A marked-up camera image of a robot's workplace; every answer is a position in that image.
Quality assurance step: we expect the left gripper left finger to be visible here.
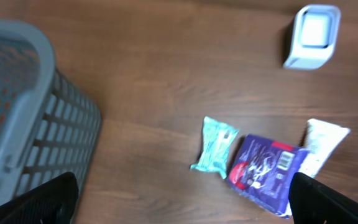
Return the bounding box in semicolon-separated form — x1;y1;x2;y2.
0;172;79;224

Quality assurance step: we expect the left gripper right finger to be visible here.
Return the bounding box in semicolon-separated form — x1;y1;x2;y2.
289;172;358;224

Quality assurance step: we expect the white tube gold cap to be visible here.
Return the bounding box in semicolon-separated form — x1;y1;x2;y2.
299;118;351;178

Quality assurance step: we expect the purple tissue pack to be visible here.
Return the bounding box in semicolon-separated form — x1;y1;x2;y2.
227;134;309;219

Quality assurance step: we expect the teal wet wipes pack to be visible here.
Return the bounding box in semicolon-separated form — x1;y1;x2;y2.
190;116;239;179

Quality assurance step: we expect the white barcode scanner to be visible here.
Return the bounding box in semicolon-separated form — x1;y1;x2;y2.
283;4;341;70

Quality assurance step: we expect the grey plastic shopping basket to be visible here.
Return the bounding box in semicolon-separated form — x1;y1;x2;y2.
0;19;102;206

